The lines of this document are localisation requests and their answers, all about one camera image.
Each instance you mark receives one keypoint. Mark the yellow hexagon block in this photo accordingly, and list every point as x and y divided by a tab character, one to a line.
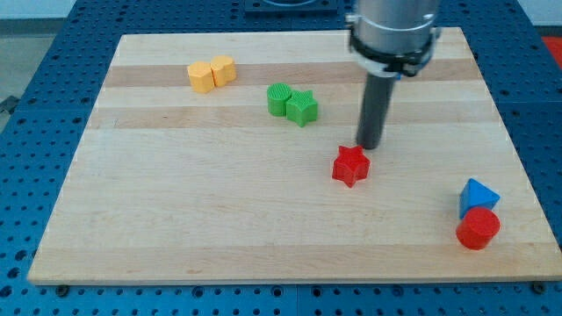
201	76

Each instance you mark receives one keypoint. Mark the red star block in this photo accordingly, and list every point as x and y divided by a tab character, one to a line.
350	165

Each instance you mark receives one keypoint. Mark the wooden board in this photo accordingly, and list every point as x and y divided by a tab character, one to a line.
169	186

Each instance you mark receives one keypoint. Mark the green cylinder block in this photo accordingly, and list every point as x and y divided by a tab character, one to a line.
277	94

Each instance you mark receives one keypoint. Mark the green star block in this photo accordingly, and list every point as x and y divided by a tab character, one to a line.
301	107

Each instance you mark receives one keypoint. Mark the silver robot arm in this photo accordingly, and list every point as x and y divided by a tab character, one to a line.
390	39

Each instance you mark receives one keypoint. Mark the blue triangle block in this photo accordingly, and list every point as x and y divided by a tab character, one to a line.
476	194

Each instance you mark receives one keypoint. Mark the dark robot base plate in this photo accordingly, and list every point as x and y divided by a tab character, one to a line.
289	6

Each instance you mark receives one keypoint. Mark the red cylinder block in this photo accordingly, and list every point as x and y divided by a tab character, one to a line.
477	228

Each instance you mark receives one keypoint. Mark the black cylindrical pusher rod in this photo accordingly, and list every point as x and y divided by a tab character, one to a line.
377	96

